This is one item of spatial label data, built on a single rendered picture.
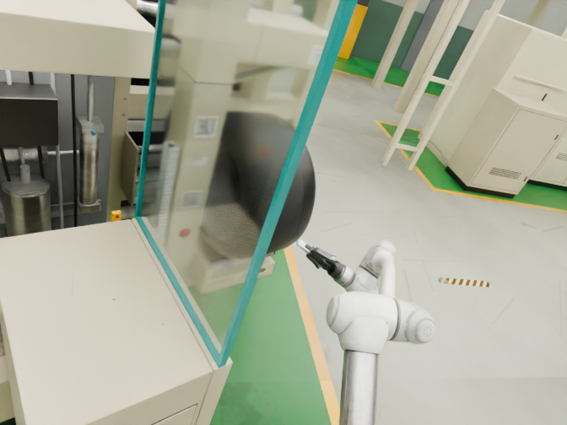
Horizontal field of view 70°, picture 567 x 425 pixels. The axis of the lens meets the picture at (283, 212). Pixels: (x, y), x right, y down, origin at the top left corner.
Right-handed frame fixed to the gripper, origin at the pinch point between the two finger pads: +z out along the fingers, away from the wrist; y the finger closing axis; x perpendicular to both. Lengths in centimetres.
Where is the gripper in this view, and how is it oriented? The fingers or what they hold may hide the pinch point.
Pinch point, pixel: (304, 245)
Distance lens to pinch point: 174.8
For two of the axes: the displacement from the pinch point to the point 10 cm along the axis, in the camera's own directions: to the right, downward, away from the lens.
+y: -5.2, 3.8, 7.6
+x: 3.5, -7.2, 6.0
